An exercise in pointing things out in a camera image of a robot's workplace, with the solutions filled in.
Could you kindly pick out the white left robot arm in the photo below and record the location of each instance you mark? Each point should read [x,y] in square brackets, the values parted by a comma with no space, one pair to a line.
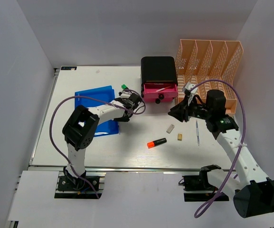
[80,128]

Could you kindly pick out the grey white eraser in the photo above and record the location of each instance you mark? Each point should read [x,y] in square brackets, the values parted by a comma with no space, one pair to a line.
[170,128]

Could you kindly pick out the small yellow eraser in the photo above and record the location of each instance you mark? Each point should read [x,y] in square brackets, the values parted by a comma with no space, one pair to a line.
[180,137]

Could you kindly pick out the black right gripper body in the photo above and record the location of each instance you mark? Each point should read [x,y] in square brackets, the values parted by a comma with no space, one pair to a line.
[197,110]

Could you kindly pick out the black pink drawer organizer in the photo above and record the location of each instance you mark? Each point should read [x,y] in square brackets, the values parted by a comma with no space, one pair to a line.
[158,72]

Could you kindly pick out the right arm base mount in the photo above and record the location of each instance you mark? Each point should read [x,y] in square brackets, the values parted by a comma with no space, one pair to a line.
[196,187]

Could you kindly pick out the orange cap black highlighter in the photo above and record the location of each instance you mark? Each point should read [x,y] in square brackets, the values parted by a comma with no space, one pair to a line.
[156,142]

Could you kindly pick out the green cap black highlighter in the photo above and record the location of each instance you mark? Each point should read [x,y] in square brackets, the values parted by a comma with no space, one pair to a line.
[124,87]

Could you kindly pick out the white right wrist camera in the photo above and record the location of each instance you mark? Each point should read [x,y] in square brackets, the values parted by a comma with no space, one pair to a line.
[189,89]

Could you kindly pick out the peach plastic file organizer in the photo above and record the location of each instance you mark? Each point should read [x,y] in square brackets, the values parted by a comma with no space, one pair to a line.
[200,60]

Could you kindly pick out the orange clear highlighter pen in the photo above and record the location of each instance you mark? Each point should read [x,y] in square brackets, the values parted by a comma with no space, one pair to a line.
[162,89]

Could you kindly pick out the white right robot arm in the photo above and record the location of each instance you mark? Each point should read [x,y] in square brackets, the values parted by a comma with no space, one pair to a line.
[253,191]

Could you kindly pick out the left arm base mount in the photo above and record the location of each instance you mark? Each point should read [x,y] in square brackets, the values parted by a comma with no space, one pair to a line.
[66,189]

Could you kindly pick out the black label sticker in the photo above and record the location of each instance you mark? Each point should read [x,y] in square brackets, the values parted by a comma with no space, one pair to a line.
[68,68]

